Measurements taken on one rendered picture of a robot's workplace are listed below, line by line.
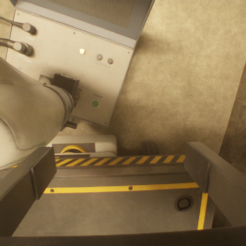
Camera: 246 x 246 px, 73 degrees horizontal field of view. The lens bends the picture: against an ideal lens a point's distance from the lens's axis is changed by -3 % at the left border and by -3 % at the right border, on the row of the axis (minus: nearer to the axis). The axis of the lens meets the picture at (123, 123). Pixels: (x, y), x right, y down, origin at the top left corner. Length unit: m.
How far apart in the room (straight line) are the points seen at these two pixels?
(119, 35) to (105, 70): 0.11
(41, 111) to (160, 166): 0.24
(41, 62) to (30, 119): 0.42
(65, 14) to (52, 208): 0.52
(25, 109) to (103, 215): 0.29
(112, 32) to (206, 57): 0.34
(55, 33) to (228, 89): 0.63
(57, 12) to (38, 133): 0.46
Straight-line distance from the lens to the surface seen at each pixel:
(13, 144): 0.20
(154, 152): 0.54
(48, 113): 0.24
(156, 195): 0.39
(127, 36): 0.58
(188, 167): 0.17
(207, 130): 0.74
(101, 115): 0.58
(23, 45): 0.59
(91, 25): 0.59
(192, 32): 0.69
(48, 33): 0.62
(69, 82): 0.41
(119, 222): 0.43
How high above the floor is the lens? 0.62
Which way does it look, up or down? 76 degrees down
